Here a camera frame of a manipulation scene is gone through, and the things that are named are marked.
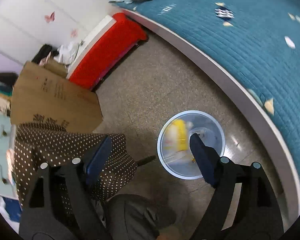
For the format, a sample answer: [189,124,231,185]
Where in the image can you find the clear blue trash bin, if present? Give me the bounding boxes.
[157,110,225,180]

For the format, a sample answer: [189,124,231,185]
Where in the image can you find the hanging clothes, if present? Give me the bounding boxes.
[0,72,18,116]

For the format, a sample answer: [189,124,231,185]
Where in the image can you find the teal quilted bed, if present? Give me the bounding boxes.
[117,0,300,221]

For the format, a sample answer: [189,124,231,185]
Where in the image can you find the white cabinet teal drawers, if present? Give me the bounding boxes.
[0,114,18,200]

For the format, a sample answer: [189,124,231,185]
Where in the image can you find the pink butterfly wall sticker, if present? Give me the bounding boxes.
[44,12,55,23]

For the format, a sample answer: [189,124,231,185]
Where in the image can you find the white plastic bag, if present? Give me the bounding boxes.
[53,42,80,66]

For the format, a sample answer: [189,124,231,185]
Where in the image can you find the red storage ottoman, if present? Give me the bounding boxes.
[68,12,148,90]

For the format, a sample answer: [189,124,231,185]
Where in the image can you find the brown polka dot tablecloth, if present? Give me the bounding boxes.
[13,122,138,204]

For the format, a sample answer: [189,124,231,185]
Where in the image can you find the yellow white medicine box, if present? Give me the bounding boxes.
[164,119,189,152]

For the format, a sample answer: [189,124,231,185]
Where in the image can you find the blue shopping bag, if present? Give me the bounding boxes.
[3,197,22,223]

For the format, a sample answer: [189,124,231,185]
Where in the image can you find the large cardboard box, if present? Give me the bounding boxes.
[11,61,103,133]

